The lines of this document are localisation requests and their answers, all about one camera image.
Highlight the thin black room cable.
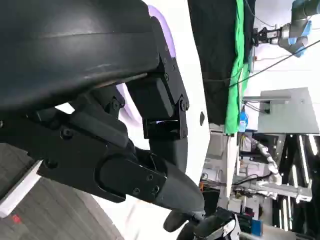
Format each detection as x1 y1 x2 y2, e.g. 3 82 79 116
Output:
202 39 320 88

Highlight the lilac plate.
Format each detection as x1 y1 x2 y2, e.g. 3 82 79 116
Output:
117 4 177 130

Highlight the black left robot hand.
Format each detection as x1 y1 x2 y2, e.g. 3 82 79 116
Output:
0 0 206 216

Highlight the grey metal desk panel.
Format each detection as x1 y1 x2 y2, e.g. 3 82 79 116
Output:
242 87 320 134

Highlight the black cloth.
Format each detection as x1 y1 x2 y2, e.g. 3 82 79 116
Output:
187 0 256 126

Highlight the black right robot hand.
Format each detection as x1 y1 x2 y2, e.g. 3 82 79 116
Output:
162 206 241 240

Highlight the green cloth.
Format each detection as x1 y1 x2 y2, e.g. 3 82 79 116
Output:
224 0 253 137

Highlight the white table leg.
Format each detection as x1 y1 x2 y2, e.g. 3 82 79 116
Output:
225 134 238 201

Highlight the white ribbed hose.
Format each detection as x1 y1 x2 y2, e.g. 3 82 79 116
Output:
254 141 284 186

